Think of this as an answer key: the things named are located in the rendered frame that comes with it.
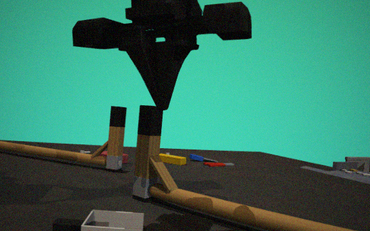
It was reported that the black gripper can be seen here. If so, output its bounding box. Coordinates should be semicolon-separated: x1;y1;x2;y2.
72;0;252;110

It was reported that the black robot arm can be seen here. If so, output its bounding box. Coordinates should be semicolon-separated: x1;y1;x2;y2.
186;0;202;17

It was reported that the yellow rectangular bar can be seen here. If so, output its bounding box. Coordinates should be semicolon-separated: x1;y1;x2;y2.
159;154;186;166

